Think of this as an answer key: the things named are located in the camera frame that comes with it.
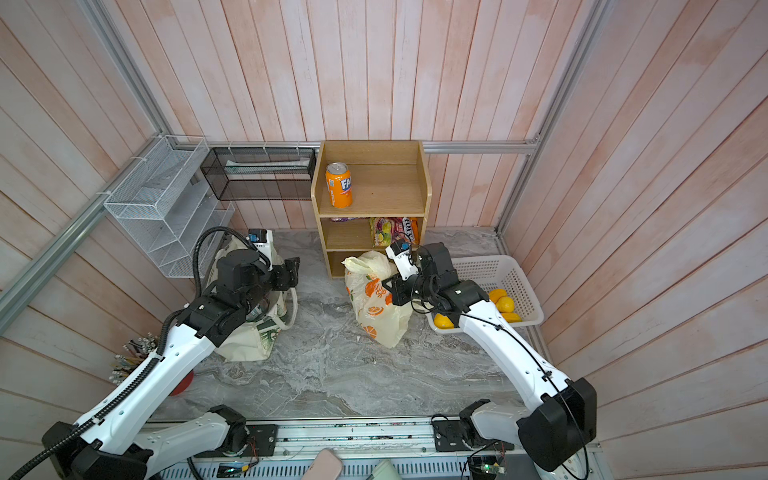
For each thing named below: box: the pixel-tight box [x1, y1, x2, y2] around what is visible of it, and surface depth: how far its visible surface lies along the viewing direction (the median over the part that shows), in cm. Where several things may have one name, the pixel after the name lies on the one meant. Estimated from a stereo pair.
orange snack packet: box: [410, 217, 420, 245], surface depth 97 cm
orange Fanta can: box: [325, 162, 353, 209], surface depth 78 cm
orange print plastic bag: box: [342, 250, 413, 349], surface depth 78 cm
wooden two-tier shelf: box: [310, 140, 433, 279], surface depth 94 cm
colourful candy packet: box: [369, 217, 404, 247], surface depth 95 cm
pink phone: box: [301, 448, 344, 480], surface depth 70 cm
